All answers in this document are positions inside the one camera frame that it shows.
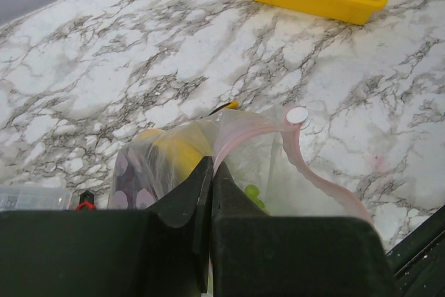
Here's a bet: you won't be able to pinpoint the clear zip top bag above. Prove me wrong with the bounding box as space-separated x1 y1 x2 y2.
119 106 371 221

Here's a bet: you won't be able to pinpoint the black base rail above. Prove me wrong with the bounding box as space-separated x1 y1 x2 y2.
387 207 445 297

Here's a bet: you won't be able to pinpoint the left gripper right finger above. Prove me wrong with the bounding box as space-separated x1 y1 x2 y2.
211 165 396 296

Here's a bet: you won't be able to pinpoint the yellow handled pliers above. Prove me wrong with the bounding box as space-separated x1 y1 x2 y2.
209 100 239 116

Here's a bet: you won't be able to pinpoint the clear plastic box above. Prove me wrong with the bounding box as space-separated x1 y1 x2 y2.
1 186 72 211

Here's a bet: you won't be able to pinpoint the red black utility knife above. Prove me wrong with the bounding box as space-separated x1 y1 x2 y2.
76 190 97 211

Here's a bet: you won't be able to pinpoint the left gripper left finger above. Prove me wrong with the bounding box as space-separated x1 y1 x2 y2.
1 156 213 296

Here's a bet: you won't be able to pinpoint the purple toy eggplant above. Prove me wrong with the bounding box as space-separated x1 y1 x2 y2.
108 146 159 209

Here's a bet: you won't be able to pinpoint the yellow toy mango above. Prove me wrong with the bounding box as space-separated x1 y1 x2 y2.
134 129 212 184

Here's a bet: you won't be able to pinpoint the green toy grapes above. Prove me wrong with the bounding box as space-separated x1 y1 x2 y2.
243 184 270 215

